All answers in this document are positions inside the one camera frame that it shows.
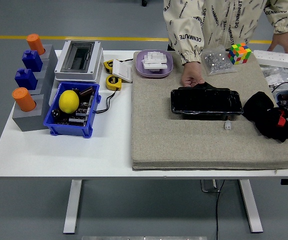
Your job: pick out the blue block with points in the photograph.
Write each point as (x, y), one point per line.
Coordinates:
(26, 79)
(32, 61)

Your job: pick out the person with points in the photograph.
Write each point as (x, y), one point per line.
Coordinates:
(221, 20)

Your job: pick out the purple bowl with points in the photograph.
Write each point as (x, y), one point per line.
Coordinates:
(140, 70)

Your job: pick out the grey-brown mat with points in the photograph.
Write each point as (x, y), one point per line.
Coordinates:
(158, 125)

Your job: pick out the blue plastic bin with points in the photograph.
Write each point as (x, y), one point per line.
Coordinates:
(69, 129)

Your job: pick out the small white connector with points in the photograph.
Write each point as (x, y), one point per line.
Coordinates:
(227, 125)

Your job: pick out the yellow tape measure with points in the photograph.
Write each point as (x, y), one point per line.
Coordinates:
(112, 81)
(108, 65)

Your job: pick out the white switch parts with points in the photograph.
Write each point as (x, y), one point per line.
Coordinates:
(155, 61)

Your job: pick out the person's left hand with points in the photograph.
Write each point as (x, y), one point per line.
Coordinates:
(284, 41)

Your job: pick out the clear bag of metal nuts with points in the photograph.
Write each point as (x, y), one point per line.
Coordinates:
(217, 62)

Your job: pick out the circuit board with capacitors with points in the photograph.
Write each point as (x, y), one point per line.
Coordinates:
(80, 116)

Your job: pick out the person's right forearm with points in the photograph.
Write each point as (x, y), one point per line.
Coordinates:
(188, 42)

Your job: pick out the white table leg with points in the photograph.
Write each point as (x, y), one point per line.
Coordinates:
(252, 212)
(72, 207)

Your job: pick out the clear plastic bags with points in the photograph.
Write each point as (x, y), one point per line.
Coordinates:
(273, 75)

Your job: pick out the orange cylinder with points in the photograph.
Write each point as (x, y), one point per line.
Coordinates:
(24, 100)
(35, 43)

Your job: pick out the black chair wheel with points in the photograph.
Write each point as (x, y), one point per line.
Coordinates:
(144, 3)

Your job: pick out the grey stepped block holder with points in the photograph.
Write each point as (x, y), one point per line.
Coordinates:
(31, 121)

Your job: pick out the metal bracket under table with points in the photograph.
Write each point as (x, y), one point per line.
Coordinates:
(207, 186)

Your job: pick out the person's right hand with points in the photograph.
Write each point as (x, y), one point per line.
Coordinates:
(192, 73)

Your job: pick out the yellow lemon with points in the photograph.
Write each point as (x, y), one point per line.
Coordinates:
(69, 101)

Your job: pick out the colourful puzzle cube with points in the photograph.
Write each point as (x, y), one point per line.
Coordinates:
(239, 53)

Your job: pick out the white wall switch plate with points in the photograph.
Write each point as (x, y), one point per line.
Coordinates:
(123, 72)

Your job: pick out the white electrical box grey cover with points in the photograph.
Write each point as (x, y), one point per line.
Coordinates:
(64, 72)

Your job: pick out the white power strip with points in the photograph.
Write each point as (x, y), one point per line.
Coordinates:
(278, 58)

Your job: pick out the person's left forearm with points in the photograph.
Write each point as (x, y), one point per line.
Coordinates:
(283, 17)

